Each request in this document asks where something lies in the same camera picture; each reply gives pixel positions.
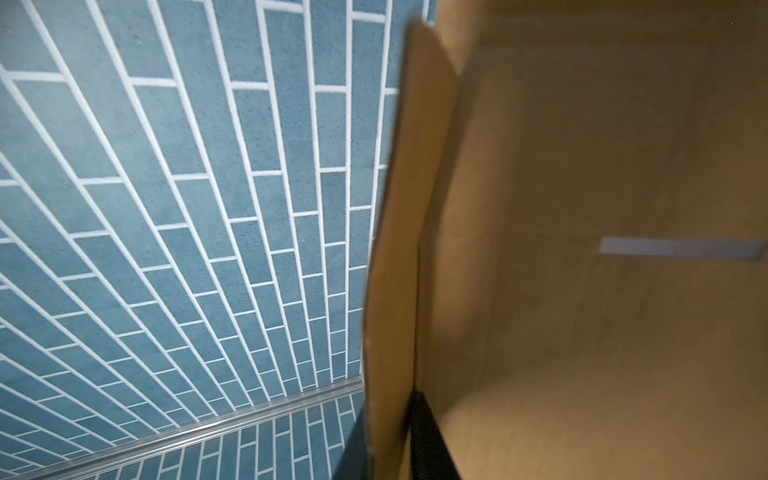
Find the left aluminium corner post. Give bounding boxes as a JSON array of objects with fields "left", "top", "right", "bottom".
[{"left": 19, "top": 377, "right": 364, "bottom": 479}]

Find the brown cardboard paper box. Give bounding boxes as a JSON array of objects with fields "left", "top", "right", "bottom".
[{"left": 363, "top": 1, "right": 767, "bottom": 479}]

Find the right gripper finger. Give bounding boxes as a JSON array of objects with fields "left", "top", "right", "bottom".
[{"left": 332, "top": 390, "right": 460, "bottom": 480}]

